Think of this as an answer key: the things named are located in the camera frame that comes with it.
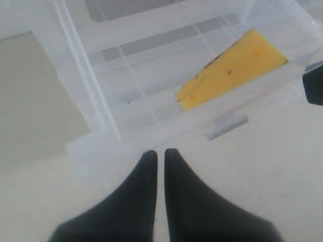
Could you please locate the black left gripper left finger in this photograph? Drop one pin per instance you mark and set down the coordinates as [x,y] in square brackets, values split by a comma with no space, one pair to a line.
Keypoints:
[127,214]

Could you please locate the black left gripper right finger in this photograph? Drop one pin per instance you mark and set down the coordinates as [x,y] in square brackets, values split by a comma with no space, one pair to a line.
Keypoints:
[197,213]

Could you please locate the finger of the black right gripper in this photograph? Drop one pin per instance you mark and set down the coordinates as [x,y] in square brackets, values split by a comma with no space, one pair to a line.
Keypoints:
[312,81]

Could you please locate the yellow cheese wedge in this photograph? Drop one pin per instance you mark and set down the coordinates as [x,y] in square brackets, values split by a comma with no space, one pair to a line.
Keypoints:
[245,60]

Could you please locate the clear drawer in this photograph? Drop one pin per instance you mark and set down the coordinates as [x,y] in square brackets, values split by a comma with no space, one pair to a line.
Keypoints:
[153,70]

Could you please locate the white plastic drawer cabinet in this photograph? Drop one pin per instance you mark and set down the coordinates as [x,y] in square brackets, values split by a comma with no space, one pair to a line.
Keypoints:
[122,62]

